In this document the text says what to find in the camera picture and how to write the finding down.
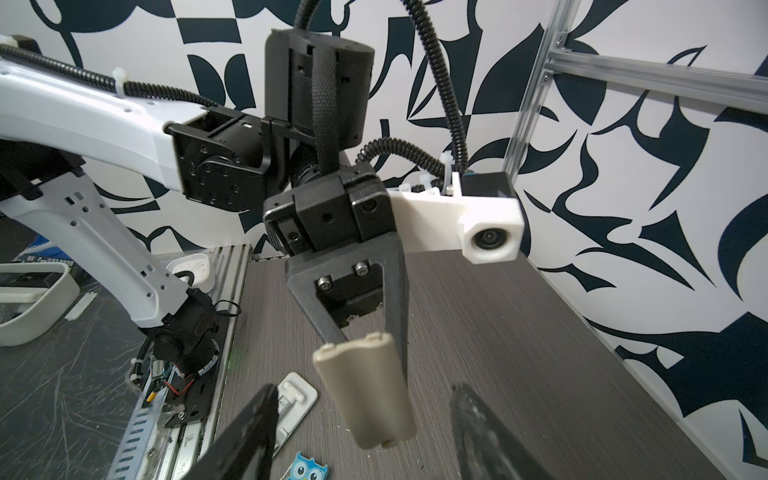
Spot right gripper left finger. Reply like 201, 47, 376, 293
184, 384, 278, 480

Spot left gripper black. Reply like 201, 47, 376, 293
263, 163, 409, 374

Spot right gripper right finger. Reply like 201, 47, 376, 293
450, 383, 554, 479

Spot beige battery cover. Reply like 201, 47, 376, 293
312, 332, 417, 450

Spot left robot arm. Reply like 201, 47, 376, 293
1, 29, 408, 377

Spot white phone stand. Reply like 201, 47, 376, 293
273, 372, 319, 456

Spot white square clock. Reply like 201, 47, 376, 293
167, 253, 215, 293

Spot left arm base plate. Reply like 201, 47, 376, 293
128, 309, 240, 428

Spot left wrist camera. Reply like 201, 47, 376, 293
389, 172, 526, 264

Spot aluminium frame bar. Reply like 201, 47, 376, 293
503, 1, 767, 182

